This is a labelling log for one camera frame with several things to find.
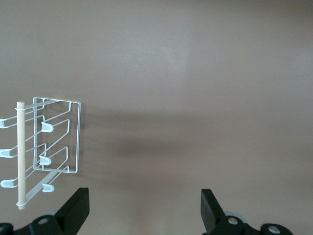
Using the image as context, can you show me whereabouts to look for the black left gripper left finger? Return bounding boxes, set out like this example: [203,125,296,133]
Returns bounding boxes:
[14,187,90,235]

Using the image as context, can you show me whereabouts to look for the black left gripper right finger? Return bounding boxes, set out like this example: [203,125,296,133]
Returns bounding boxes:
[200,188,293,235]

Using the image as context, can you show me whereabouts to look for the white wire cup rack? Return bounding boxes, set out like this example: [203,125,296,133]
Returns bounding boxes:
[0,97,81,211]

